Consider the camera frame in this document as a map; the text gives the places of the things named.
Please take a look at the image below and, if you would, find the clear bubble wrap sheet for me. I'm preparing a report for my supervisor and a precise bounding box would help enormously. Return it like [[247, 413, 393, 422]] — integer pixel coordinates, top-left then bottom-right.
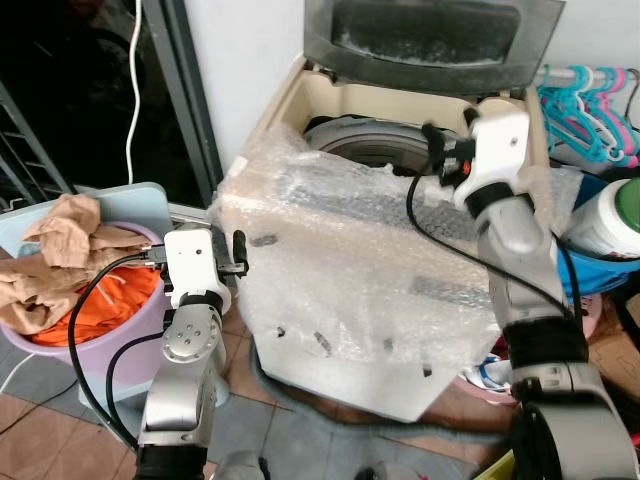
[[213, 125, 581, 424]]

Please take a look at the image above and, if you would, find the pink plastic basket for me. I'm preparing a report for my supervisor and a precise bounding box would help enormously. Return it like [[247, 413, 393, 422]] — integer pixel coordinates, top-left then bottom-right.
[[572, 292, 605, 343]]

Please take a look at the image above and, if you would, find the beige brown garment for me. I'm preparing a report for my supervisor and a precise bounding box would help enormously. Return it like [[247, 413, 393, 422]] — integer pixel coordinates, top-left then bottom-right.
[[0, 193, 151, 336]]

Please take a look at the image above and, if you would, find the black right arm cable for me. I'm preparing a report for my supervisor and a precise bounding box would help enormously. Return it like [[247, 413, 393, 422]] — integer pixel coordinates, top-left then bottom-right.
[[404, 165, 583, 326]]

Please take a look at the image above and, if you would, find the white jar with green lid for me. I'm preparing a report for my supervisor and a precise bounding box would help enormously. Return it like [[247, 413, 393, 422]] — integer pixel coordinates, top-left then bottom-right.
[[563, 178, 640, 261]]

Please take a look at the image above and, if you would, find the blue plastic basin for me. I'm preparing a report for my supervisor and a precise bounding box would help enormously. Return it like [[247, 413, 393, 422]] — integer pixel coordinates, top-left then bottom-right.
[[552, 168, 640, 298]]

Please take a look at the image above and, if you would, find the grey washing machine lid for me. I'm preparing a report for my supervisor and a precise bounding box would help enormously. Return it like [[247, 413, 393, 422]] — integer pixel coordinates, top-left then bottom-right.
[[303, 0, 568, 98]]

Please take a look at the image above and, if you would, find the thick white cable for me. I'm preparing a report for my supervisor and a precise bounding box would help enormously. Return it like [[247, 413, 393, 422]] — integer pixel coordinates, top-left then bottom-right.
[[124, 0, 147, 187]]

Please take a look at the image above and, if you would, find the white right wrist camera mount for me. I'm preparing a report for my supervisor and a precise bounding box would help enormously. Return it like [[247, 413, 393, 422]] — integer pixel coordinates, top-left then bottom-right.
[[453, 107, 532, 213]]

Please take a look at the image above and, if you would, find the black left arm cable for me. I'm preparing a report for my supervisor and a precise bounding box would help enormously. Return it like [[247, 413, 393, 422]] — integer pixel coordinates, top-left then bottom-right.
[[68, 250, 169, 451]]

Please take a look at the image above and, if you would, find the teal plastic clothes hanger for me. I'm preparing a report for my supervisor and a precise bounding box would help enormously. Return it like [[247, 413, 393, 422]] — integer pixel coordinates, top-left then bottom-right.
[[538, 82, 633, 166]]

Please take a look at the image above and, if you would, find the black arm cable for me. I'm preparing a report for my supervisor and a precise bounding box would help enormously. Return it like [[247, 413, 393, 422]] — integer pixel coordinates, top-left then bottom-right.
[[404, 165, 583, 326], [68, 250, 169, 451]]

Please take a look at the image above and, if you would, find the grey door frame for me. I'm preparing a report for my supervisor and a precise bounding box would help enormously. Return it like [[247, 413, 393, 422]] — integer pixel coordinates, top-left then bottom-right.
[[140, 0, 223, 206]]

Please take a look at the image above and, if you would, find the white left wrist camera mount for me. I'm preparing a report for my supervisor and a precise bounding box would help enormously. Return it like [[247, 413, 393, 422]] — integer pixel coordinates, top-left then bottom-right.
[[162, 224, 233, 309]]

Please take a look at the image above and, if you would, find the purple plastic laundry basin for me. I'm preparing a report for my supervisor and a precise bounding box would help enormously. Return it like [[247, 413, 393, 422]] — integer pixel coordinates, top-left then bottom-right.
[[0, 220, 173, 378]]

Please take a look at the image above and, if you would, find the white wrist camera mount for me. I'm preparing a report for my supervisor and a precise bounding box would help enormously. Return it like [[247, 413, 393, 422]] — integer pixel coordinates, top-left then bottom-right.
[[162, 224, 233, 309], [453, 107, 532, 213]]

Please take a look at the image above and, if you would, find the grey metal grille gate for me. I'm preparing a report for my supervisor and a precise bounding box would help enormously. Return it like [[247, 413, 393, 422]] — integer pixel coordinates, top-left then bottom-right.
[[0, 80, 73, 201]]

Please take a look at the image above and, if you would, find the yellow plastic item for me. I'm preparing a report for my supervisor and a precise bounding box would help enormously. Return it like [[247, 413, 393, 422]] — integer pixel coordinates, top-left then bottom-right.
[[478, 450, 517, 480]]

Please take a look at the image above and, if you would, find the silver clothes rod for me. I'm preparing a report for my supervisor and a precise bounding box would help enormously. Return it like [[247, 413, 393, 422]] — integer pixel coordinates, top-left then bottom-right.
[[538, 64, 640, 83]]

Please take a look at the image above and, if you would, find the pink plastic clothes hanger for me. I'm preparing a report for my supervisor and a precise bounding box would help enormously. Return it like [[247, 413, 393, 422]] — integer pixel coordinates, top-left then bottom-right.
[[600, 68, 640, 166]]

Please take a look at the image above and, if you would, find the beige top-load washing machine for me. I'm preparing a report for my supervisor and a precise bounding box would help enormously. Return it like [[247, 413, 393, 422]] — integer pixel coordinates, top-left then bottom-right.
[[213, 0, 568, 424]]

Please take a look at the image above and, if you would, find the orange garment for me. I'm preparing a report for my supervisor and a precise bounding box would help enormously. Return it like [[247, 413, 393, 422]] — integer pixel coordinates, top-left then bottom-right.
[[30, 265, 163, 348]]

